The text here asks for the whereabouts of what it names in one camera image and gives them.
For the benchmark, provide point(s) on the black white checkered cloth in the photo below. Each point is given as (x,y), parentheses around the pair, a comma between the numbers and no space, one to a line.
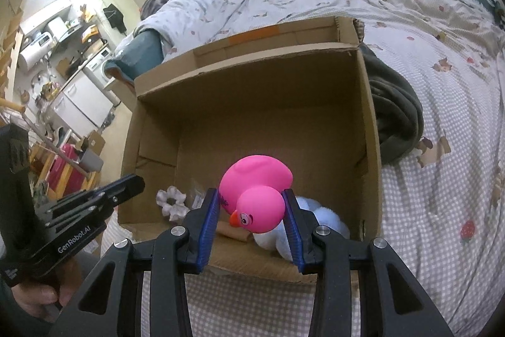
(493,3)

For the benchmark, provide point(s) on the small cardboard box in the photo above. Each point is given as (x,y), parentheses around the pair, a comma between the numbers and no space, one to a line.
(90,149)

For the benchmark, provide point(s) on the white kitchen appliance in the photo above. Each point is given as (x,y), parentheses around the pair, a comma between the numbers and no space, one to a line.
(57,27)

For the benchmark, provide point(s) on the white fabric scrunchie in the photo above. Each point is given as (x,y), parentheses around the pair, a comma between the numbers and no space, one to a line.
(169,202)

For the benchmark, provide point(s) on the white washing machine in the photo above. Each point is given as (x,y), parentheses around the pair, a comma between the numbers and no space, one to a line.
(98,62)

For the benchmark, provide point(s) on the grey furry cushion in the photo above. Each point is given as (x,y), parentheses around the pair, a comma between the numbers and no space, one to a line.
(156,3)

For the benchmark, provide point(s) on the person's left hand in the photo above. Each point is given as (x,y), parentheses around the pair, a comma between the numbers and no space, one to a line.
(35,297)

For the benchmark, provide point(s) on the black hanging bag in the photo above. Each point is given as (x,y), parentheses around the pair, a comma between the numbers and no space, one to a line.
(113,17)

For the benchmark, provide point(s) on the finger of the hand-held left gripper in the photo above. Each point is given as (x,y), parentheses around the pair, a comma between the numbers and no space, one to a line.
(90,212)
(126,185)

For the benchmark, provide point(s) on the pink rubber duck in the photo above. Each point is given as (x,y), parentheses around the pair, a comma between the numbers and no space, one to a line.
(260,183)

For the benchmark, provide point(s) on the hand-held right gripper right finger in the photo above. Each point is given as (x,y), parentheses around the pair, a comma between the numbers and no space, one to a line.
(294,234)

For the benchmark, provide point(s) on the dark grey blanket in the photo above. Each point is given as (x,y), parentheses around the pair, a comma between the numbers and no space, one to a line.
(394,104)

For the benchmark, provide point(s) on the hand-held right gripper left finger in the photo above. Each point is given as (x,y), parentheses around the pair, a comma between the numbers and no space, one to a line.
(207,234)

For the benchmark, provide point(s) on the pink suitcase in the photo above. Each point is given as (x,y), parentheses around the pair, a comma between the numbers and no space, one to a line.
(63,167)

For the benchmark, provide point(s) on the white kitchen cabinet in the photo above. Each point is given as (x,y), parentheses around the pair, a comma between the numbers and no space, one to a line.
(79,104)

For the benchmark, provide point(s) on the teal pillow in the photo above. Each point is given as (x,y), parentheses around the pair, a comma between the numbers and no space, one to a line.
(146,48)

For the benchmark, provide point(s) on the light blue fluffy scrunchie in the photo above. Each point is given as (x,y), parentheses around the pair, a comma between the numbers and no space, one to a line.
(327,226)

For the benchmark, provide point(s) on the brown cardboard box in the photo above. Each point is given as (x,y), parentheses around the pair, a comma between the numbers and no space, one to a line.
(256,123)

